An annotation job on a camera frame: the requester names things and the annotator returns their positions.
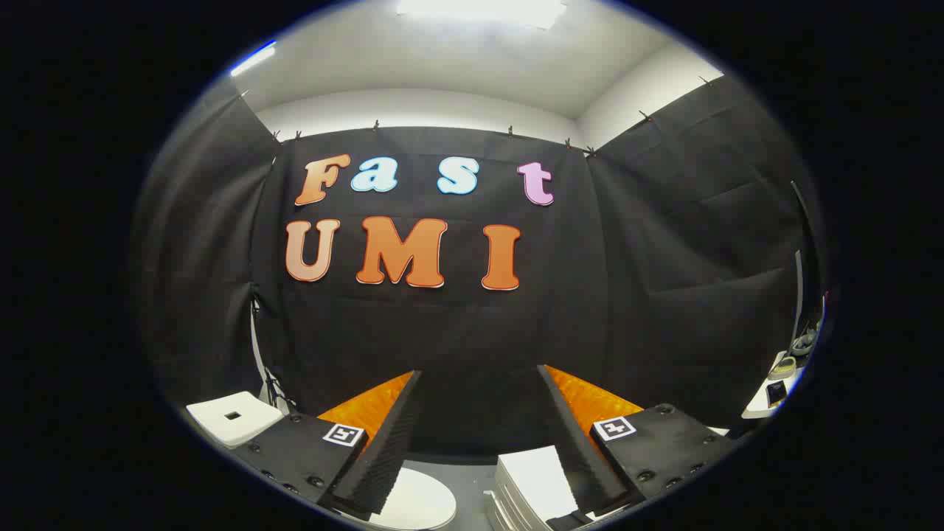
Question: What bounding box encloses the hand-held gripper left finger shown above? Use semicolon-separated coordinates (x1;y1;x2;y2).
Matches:
235;370;423;516

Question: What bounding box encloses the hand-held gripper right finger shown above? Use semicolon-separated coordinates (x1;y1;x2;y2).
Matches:
537;364;738;517

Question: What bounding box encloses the white toilet lid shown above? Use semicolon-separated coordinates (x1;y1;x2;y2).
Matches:
369;467;458;530

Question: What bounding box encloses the white toilet tank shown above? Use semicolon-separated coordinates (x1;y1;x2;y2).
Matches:
184;391;285;451

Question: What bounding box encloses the white drawer cabinet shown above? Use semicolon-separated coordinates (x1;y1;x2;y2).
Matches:
483;445;591;531

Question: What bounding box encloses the black backdrop cloth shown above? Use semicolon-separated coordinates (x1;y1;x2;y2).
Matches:
133;74;823;462

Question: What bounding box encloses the white side table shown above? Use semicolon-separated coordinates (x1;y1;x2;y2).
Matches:
741;350;808;420

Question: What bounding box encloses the small ceiling light strip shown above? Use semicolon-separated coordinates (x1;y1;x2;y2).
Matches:
230;42;277;77

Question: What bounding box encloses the white cable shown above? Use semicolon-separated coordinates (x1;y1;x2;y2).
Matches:
249;295;277;403

